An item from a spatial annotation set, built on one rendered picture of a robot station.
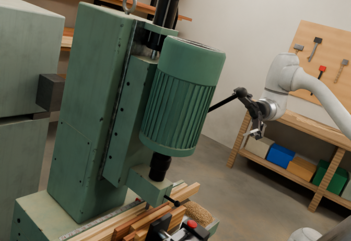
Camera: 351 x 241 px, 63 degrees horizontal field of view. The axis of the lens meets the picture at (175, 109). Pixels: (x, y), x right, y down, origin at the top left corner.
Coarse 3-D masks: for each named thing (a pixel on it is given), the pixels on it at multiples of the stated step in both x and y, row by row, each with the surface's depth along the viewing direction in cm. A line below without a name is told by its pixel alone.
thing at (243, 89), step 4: (240, 88) 86; (244, 88) 86; (236, 92) 87; (240, 92) 85; (244, 92) 85; (232, 96) 88; (236, 96) 87; (240, 96) 86; (244, 96) 86; (224, 100) 90; (228, 100) 89; (216, 104) 92; (220, 104) 91; (212, 108) 93; (216, 108) 92; (208, 112) 94
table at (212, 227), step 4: (184, 200) 114; (188, 200) 115; (180, 204) 111; (172, 208) 107; (176, 208) 108; (184, 216) 105; (188, 216) 105; (216, 220) 108; (180, 224) 100; (212, 224) 105; (216, 224) 107; (172, 228) 97; (176, 228) 98; (208, 228) 102; (212, 228) 105; (216, 228) 109; (168, 232) 95; (172, 232) 96; (212, 232) 107; (160, 240) 91
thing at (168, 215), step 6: (162, 216) 87; (168, 216) 88; (156, 222) 84; (162, 222) 85; (168, 222) 89; (150, 228) 83; (156, 228) 84; (162, 228) 87; (150, 234) 83; (156, 234) 85; (162, 234) 85; (168, 234) 85; (150, 240) 84; (156, 240) 87
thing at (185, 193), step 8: (192, 184) 120; (184, 192) 112; (192, 192) 118; (168, 200) 104; (120, 224) 87; (104, 232) 82; (112, 232) 83; (88, 240) 78; (96, 240) 78; (104, 240) 81
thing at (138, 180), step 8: (136, 168) 94; (144, 168) 95; (128, 176) 94; (136, 176) 92; (144, 176) 91; (128, 184) 94; (136, 184) 92; (144, 184) 90; (152, 184) 88; (160, 184) 89; (168, 184) 90; (136, 192) 92; (144, 192) 90; (152, 192) 88; (160, 192) 87; (168, 192) 91; (152, 200) 89; (160, 200) 89
